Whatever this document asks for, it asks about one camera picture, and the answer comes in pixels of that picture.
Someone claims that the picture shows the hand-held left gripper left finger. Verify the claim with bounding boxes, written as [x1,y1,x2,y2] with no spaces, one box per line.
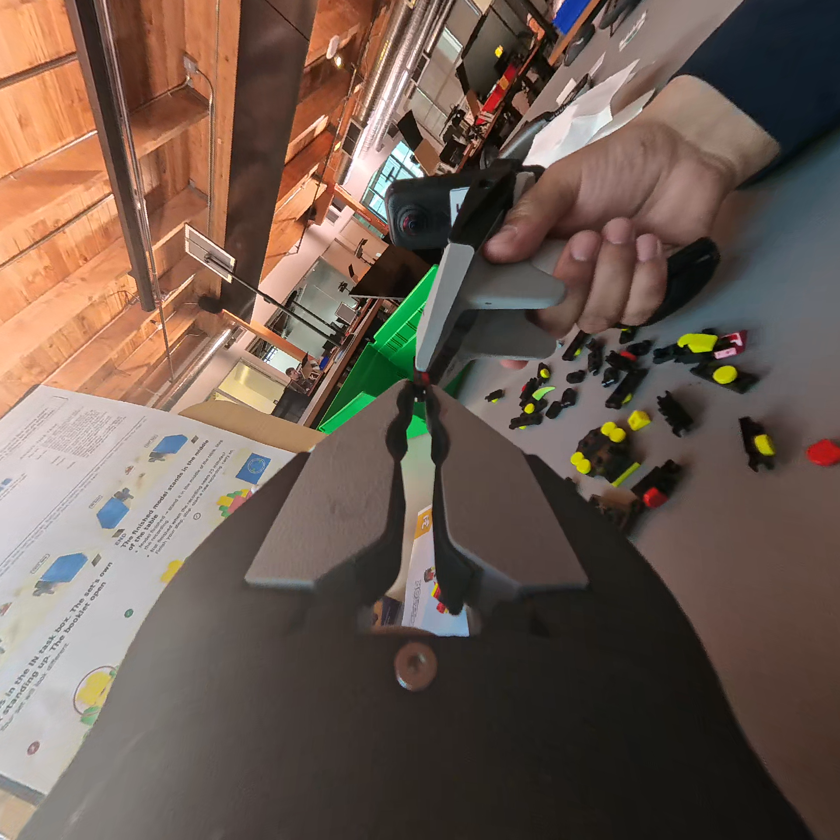
[246,384,418,618]

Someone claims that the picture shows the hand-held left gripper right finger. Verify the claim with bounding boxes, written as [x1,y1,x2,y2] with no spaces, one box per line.
[420,388,589,618]

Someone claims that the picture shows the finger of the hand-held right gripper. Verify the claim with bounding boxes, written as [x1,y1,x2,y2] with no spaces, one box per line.
[414,241,480,384]

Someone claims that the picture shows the pile of lego pieces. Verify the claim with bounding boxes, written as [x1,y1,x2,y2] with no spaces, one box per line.
[483,329,840,515]

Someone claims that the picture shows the person's right forearm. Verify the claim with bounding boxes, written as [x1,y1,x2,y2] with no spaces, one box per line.
[650,0,840,185]

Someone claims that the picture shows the person's right hand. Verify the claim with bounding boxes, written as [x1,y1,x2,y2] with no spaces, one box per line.
[483,112,742,336]

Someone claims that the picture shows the green plastic bin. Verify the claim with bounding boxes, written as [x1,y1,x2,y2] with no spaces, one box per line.
[319,263,473,434]

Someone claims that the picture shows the open spider instruction booklet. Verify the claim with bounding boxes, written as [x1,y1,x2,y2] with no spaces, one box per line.
[374,506,473,640]

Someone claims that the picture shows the crumpled white paper bag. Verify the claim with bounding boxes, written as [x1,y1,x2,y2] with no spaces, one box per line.
[525,59,647,168]

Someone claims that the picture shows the white panel on stand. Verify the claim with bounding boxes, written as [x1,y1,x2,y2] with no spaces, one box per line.
[184,226,240,286]

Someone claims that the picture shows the printed instruction sheet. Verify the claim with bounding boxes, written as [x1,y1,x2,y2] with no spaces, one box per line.
[0,388,296,795]

